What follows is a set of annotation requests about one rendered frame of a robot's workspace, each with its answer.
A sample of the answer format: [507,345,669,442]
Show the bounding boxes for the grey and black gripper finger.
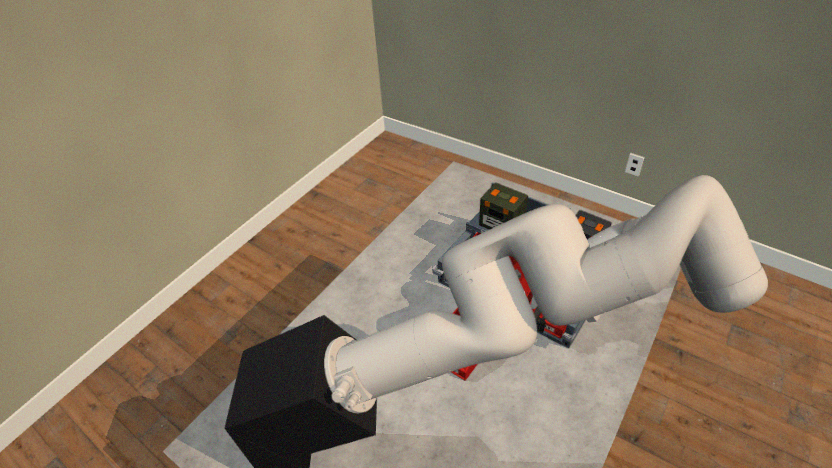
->
[534,306,546,333]

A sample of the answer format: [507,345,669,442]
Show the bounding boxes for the dark green case with orange latches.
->
[479,182,528,230]

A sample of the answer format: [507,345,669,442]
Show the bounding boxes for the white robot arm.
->
[324,175,768,414]

